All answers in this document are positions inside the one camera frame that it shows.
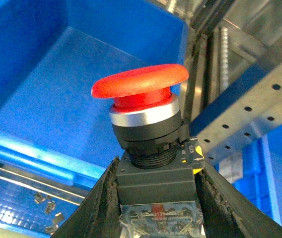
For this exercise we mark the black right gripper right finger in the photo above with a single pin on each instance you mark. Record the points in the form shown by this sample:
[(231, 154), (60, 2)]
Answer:
[(229, 214)]

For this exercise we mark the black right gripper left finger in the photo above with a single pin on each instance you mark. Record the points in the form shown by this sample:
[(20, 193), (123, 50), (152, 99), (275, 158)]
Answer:
[(98, 214)]

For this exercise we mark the red button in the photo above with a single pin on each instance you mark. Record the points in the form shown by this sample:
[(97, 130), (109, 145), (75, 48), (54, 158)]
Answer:
[(156, 174)]

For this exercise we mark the small metal parts pile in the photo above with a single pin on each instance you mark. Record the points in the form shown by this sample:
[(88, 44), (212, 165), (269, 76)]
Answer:
[(50, 206)]

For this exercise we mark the blue bin far right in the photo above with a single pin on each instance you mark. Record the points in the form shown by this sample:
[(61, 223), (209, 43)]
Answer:
[(256, 170)]

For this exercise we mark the lower blue bin with parts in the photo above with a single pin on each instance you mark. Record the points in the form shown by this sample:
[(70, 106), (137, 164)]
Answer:
[(19, 213)]

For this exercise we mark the blue empty middle bin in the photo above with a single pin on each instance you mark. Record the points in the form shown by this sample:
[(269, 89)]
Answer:
[(51, 53)]

